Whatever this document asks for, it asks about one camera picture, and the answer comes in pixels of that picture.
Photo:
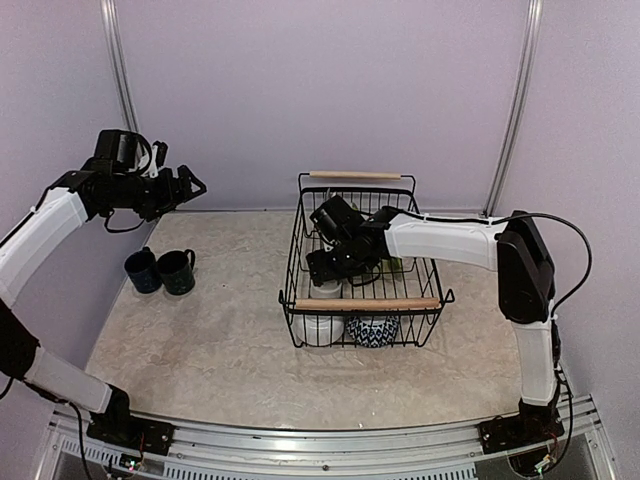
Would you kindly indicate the blue white patterned bowl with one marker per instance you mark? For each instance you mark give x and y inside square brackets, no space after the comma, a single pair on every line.
[373,331]

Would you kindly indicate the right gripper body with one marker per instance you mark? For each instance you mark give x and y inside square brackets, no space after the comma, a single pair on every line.
[345,262]

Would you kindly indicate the black wire dish rack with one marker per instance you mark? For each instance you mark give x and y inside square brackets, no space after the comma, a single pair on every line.
[419,277]

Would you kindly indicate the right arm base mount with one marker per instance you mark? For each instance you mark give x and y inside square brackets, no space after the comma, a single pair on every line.
[526,428]

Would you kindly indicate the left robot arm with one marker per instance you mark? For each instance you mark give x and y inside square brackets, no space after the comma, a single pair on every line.
[125,172]

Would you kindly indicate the left aluminium corner post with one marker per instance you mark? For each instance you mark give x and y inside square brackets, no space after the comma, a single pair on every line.
[115,49]

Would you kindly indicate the aluminium corner post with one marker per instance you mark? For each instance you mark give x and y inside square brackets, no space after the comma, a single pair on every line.
[115,49]
[518,105]

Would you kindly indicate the navy blue mug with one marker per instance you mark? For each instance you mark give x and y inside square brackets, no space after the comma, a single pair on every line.
[141,268]

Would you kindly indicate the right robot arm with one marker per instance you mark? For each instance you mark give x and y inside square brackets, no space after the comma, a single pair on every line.
[511,247]

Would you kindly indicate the right aluminium corner post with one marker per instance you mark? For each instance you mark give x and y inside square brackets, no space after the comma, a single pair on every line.
[518,105]

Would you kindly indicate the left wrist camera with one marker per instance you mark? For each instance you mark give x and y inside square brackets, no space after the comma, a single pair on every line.
[151,163]

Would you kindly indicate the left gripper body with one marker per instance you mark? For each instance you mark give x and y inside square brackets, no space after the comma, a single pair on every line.
[148,198]

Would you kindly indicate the green plate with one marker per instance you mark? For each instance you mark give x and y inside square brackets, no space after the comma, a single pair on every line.
[370,246]

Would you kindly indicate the white cup with wood band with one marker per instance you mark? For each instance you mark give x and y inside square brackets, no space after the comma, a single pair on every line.
[328,290]

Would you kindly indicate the dark green mug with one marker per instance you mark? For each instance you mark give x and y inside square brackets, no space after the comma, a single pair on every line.
[176,269]

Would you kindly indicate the rear wooden rack handle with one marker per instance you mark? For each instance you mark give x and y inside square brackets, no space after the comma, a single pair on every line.
[355,175]

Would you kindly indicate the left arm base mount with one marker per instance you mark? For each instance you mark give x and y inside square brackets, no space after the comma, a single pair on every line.
[140,434]

